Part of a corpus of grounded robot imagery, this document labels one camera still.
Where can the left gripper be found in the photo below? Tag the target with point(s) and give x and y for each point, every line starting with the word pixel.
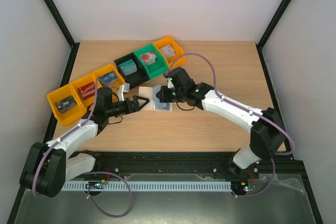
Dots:
pixel 136 104

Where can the green bin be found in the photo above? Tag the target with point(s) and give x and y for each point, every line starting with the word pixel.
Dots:
pixel 157 65

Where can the left black frame post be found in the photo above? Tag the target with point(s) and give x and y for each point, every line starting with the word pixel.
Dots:
pixel 60 22

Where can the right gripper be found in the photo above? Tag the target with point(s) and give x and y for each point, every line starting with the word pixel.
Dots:
pixel 159 95

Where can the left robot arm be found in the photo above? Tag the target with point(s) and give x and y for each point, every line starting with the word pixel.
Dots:
pixel 50 165

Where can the black bin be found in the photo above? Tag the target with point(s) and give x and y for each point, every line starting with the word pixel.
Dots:
pixel 137 78

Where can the red circle card stack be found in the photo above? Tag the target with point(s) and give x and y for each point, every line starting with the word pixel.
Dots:
pixel 148 58

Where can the beige card holder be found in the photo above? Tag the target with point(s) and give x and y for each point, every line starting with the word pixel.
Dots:
pixel 154 104

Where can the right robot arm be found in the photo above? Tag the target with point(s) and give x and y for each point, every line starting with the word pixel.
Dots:
pixel 265 127

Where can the black VIP card stack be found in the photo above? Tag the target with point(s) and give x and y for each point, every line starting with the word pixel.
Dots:
pixel 66 104

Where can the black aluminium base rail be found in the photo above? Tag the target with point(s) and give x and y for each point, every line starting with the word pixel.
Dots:
pixel 216 164

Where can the black frame post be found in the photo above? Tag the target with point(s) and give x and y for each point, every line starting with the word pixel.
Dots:
pixel 60 22
pixel 273 23

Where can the right black frame post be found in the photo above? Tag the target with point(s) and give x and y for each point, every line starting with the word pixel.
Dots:
pixel 273 23

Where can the white patterned card stack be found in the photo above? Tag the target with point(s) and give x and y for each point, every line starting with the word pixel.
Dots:
pixel 168 51

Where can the yellow bin far left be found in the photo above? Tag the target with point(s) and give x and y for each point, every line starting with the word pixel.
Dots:
pixel 73 114

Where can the white slotted cable duct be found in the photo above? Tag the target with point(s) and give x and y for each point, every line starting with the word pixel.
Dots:
pixel 149 186

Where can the blue card stack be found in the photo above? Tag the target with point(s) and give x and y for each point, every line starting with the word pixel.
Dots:
pixel 109 77

